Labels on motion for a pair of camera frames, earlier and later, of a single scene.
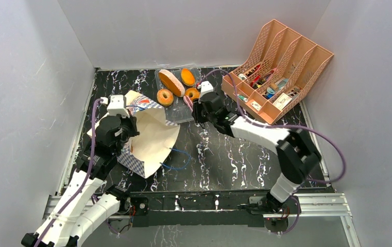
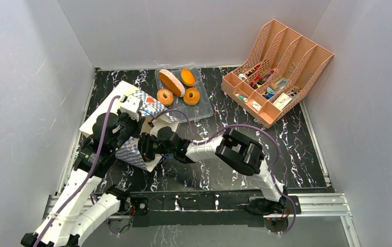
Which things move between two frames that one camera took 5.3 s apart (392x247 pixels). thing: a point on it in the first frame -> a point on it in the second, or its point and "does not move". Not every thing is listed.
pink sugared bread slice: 172,84 does not move
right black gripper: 198,111 -> 148,146
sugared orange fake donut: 165,97 does not move
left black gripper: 132,121 does not move
